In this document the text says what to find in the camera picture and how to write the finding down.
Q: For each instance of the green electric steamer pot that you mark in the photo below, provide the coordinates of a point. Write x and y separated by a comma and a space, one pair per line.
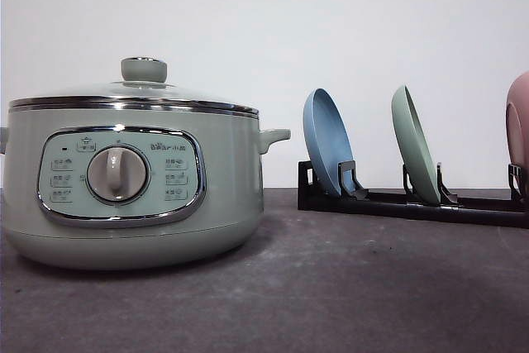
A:
231, 163

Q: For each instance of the pink plate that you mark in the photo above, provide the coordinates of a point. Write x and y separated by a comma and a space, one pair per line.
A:
520, 121

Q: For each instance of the glass lid with green knob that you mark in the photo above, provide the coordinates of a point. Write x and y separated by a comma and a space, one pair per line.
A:
144, 70

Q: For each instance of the black plate rack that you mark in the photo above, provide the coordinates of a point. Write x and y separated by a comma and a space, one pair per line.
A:
454, 213

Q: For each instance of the blue plate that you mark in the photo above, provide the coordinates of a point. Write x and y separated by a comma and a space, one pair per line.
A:
326, 142

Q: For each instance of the green plate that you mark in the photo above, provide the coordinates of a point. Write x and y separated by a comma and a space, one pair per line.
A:
415, 150

